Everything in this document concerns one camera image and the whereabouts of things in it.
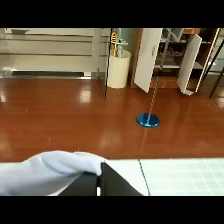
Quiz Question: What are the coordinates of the pale blue shirt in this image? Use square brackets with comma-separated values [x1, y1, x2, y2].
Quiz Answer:
[0, 150, 105, 197]

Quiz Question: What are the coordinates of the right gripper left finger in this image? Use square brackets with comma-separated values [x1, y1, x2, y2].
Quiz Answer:
[58, 171, 101, 197]

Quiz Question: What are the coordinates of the cream round bin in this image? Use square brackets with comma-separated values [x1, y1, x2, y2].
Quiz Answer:
[106, 49, 132, 90]

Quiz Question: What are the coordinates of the blue disc stand with pole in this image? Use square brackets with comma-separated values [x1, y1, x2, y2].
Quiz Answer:
[135, 29, 174, 129]

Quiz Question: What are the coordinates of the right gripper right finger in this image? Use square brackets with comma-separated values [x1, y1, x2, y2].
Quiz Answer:
[99, 161, 144, 197]

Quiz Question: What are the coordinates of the wooden cabinet with white doors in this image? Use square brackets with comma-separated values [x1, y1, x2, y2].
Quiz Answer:
[130, 28, 221, 97]

